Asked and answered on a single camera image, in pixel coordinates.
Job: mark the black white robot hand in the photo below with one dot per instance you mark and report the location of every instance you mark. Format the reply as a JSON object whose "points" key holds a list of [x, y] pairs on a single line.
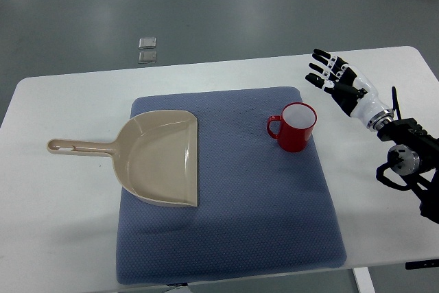
{"points": [[351, 90]]}

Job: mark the red cup with handle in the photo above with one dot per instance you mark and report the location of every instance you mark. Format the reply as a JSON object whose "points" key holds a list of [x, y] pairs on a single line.
{"points": [[293, 127]]}

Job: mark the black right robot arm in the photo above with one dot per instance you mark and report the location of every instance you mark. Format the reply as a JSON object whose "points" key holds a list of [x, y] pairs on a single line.
{"points": [[412, 163]]}

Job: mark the beige plastic dustpan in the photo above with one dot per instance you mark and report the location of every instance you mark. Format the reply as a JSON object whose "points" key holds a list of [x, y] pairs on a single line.
{"points": [[154, 157]]}

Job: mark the blue textured mat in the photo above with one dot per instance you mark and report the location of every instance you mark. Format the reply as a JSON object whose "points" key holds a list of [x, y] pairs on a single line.
{"points": [[261, 210]]}

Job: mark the black table control panel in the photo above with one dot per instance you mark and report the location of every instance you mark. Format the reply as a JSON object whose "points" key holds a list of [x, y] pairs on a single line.
{"points": [[417, 265]]}

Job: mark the white table leg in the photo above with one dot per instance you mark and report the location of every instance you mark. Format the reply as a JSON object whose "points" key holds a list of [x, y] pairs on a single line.
{"points": [[363, 280]]}

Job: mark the upper metal floor plate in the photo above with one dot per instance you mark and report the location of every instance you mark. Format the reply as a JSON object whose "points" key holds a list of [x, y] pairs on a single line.
{"points": [[147, 42]]}

